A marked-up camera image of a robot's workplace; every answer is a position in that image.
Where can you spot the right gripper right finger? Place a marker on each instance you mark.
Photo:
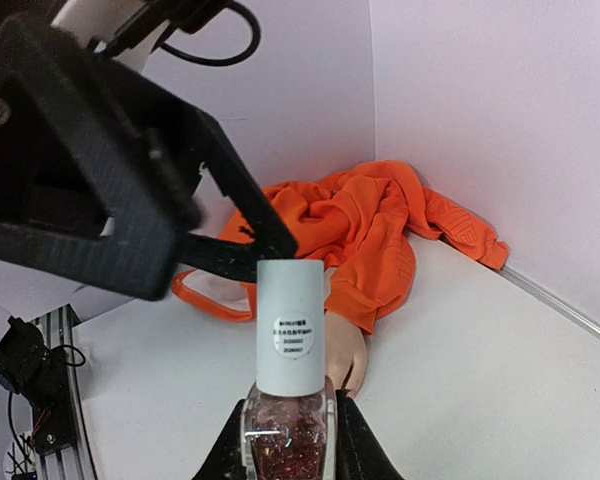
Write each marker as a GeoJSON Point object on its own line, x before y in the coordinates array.
{"type": "Point", "coordinates": [358, 453]}

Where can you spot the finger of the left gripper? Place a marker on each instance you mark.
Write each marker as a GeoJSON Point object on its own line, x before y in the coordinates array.
{"type": "Point", "coordinates": [271, 238]}
{"type": "Point", "coordinates": [225, 258]}

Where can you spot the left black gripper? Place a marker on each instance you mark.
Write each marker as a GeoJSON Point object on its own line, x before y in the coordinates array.
{"type": "Point", "coordinates": [96, 164]}

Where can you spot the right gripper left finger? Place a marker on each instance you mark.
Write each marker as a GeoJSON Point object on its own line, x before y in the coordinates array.
{"type": "Point", "coordinates": [224, 461]}

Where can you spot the nail polish bottle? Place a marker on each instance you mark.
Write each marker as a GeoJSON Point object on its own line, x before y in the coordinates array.
{"type": "Point", "coordinates": [289, 438]}

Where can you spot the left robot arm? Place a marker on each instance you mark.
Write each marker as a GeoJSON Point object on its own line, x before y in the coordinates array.
{"type": "Point", "coordinates": [128, 32]}

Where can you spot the mannequin hand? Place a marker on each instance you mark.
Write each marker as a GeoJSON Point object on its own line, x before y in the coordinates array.
{"type": "Point", "coordinates": [346, 358]}

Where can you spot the orange hoodie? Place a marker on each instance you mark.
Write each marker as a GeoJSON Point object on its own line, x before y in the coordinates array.
{"type": "Point", "coordinates": [357, 222]}

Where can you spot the aluminium front rail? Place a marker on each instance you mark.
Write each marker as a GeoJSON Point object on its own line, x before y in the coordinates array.
{"type": "Point", "coordinates": [59, 435]}

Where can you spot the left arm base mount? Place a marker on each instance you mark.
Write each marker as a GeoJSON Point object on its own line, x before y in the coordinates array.
{"type": "Point", "coordinates": [23, 359]}

